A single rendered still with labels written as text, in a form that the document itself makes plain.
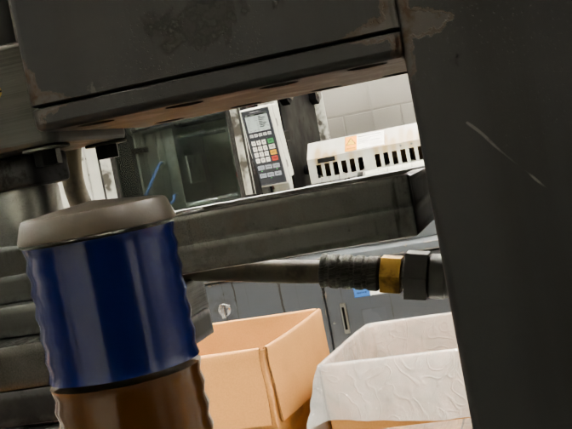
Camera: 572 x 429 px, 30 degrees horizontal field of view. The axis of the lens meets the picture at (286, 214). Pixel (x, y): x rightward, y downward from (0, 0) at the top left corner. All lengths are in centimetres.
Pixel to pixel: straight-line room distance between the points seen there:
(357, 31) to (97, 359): 22
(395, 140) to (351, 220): 485
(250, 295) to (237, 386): 246
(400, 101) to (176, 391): 673
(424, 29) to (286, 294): 483
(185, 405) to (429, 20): 22
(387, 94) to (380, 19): 655
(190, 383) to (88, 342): 3
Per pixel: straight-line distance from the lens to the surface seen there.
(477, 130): 43
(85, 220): 25
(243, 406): 287
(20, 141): 51
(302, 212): 47
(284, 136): 517
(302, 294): 522
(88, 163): 559
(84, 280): 25
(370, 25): 44
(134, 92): 46
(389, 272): 58
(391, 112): 698
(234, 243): 48
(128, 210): 25
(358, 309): 516
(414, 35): 43
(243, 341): 342
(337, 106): 713
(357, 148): 535
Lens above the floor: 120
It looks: 3 degrees down
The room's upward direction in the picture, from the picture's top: 11 degrees counter-clockwise
